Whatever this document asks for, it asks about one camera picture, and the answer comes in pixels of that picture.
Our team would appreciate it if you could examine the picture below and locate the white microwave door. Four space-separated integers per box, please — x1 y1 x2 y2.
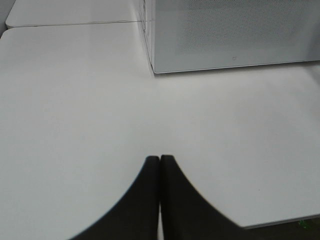
153 0 320 74

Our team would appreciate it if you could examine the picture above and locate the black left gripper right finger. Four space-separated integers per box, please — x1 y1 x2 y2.
160 155 250 240

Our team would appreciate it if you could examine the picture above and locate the white microwave oven body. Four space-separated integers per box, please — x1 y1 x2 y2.
137 0 155 72

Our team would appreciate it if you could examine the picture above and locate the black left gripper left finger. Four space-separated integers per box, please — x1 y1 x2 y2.
72 156 160 240

